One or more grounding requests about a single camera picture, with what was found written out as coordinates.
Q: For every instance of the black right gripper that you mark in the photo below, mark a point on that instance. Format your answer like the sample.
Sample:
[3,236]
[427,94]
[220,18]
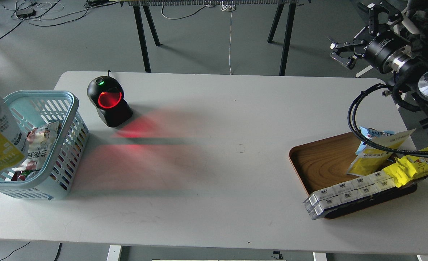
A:
[384,50]

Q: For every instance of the yellow white snack pouch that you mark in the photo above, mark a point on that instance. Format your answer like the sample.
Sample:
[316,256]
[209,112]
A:
[13,141]

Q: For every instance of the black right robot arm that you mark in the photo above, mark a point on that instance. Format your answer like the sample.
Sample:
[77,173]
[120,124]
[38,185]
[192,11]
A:
[408,93]

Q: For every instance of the yellow blue snack bag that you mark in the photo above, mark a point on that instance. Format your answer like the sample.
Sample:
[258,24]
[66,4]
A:
[369,159]

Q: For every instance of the yellow cartoon snack bag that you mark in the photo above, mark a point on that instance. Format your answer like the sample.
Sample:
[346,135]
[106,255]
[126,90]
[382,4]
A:
[407,169]

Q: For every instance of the white red snack pack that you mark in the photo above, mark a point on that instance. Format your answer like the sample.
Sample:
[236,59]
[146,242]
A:
[40,141]

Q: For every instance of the light blue plastic basket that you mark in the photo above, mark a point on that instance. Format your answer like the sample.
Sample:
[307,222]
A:
[34,108]

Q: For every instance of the black leg background table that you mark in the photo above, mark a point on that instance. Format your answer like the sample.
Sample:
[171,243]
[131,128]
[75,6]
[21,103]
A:
[251,40]

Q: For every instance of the brown wooden tray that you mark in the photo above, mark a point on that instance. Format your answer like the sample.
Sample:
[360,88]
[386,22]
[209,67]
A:
[323,163]

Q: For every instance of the black barcode scanner red window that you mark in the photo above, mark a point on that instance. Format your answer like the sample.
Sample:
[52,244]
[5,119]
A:
[107,95]

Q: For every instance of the black power strip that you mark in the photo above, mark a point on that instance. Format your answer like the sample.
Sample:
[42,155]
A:
[25,13]

